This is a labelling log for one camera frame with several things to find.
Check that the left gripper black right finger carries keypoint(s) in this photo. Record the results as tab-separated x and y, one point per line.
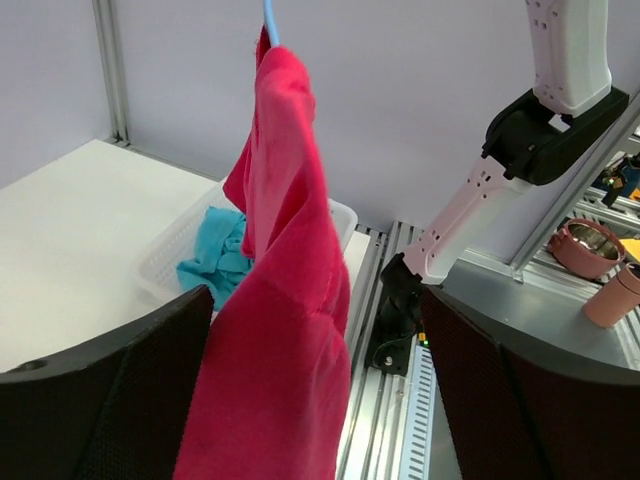
521	408

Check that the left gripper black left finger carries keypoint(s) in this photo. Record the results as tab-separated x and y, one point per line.
113	407

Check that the red t shirt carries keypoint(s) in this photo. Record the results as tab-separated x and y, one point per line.
273	388

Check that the teal t shirt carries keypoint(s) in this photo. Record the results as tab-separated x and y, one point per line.
217	261

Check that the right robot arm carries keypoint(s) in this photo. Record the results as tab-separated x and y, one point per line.
532	142

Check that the pink cylindrical cup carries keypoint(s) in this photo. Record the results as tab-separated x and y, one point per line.
615	299

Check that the pink round container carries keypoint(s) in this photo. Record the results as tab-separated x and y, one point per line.
586	249

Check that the white slotted cable duct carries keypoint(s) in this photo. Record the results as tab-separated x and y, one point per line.
418	438

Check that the aluminium rail base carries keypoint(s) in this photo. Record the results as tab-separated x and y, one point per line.
373	433

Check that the blue wire hanger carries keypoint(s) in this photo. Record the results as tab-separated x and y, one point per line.
270	24

